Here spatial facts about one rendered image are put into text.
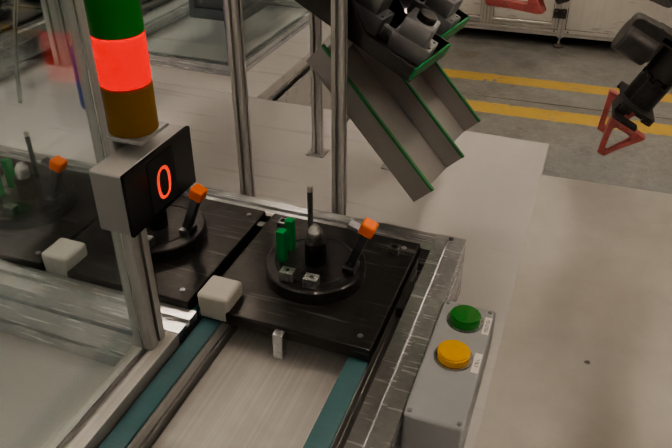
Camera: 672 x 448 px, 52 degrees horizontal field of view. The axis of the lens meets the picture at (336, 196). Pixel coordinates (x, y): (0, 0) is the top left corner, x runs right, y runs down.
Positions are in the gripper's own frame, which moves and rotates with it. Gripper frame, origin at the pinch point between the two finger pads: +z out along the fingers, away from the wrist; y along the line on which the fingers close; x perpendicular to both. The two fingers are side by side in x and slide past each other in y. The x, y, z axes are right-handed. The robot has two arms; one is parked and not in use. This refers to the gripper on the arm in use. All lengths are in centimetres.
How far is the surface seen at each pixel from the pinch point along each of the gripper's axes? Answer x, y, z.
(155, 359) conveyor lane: 23, 50, 35
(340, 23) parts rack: -3.3, 8.3, 20.7
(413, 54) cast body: 5.1, 1.3, 15.3
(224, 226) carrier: 19, 24, 44
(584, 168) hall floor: 119, -207, 65
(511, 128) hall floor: 102, -232, 104
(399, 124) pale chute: 16.8, -3.8, 24.9
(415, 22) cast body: 0.7, 1.4, 13.2
